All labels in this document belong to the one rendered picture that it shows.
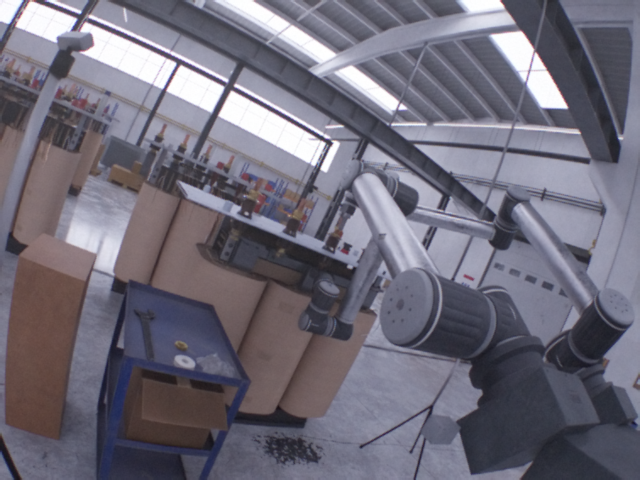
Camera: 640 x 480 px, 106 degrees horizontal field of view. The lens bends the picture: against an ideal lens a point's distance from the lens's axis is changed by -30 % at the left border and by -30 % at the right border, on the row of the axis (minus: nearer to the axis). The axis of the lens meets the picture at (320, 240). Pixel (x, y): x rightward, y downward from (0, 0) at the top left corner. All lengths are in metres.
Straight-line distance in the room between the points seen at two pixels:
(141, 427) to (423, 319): 1.00
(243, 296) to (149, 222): 1.70
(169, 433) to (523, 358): 1.17
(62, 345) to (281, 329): 1.19
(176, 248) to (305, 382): 1.81
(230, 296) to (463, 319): 1.28
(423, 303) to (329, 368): 1.64
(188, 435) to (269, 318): 0.93
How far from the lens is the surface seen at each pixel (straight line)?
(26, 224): 3.56
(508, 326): 1.01
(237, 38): 10.18
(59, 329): 1.57
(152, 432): 1.34
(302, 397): 2.44
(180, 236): 3.40
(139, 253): 3.41
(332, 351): 2.30
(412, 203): 1.65
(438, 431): 0.90
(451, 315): 0.82
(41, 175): 3.44
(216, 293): 1.81
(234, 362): 1.36
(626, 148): 7.09
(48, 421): 1.92
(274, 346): 2.07
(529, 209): 1.89
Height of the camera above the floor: 1.50
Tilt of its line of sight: 3 degrees down
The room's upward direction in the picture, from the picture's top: 25 degrees clockwise
